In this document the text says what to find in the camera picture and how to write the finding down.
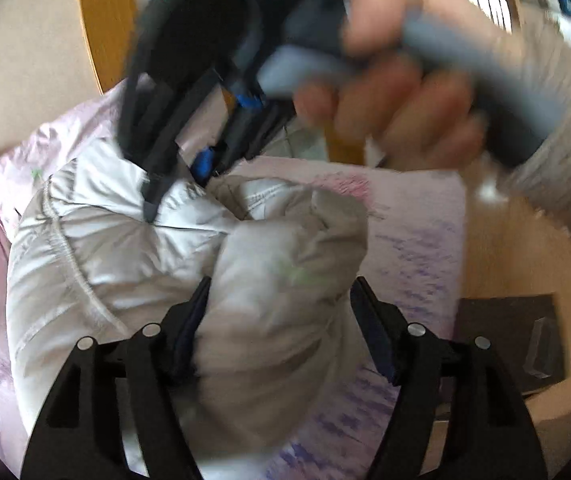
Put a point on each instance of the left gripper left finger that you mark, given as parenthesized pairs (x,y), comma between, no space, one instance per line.
(104,390)

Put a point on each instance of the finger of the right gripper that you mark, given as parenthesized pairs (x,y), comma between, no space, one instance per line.
(153,190)
(203,165)

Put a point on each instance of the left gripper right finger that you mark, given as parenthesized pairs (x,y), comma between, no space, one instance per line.
(490,432)

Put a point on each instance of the beige puffer jacket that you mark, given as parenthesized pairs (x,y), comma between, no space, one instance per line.
(278,333)

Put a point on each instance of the person's right hand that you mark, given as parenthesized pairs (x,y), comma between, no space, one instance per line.
(419,122)

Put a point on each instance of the right floral pillow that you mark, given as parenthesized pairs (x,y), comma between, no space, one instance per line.
(25,167)

